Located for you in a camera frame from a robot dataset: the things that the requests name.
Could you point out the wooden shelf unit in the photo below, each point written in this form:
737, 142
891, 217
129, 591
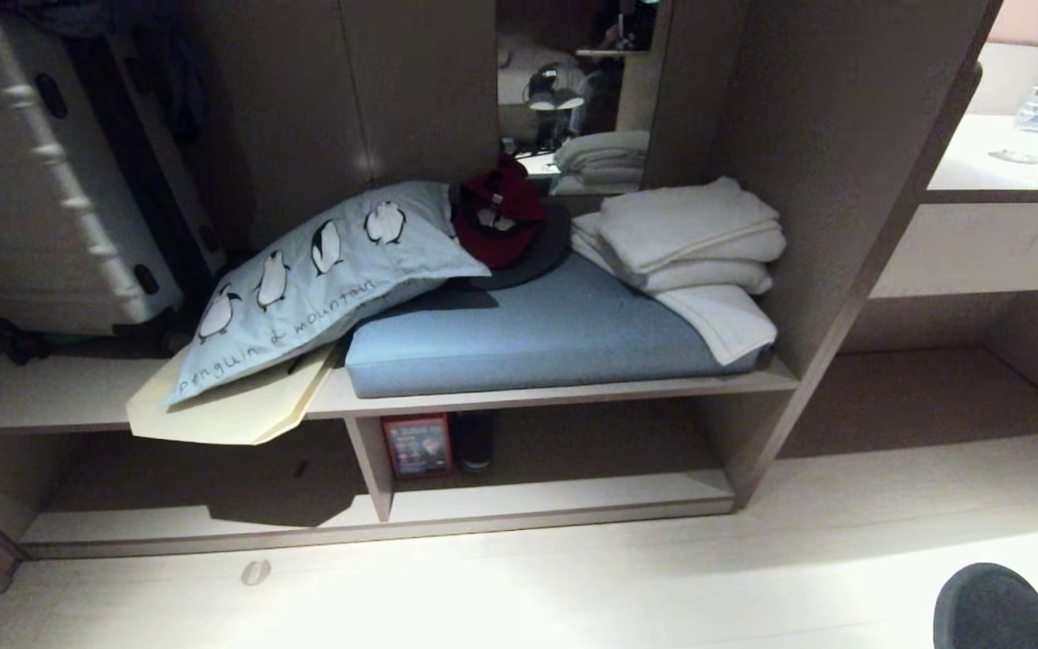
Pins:
564, 392

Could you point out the blue seat cushion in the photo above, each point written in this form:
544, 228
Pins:
537, 338

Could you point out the dark grey hat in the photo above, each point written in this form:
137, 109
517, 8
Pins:
532, 261

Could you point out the dark red cap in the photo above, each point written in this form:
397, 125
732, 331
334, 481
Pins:
496, 216

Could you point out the black bottle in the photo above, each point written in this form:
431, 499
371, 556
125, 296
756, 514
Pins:
474, 442

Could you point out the red printed box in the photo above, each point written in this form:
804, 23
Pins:
417, 444

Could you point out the folded white towel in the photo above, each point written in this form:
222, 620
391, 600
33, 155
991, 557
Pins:
717, 311
686, 225

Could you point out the penguin print light blue pillow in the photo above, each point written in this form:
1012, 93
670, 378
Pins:
303, 270

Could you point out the cream paper envelope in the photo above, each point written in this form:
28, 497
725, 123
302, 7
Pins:
240, 410

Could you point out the beige desk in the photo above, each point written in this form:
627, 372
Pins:
997, 234

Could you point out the silver hard-shell suitcase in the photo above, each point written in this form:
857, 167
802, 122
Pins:
28, 189

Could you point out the wall mirror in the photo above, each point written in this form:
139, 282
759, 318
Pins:
578, 90

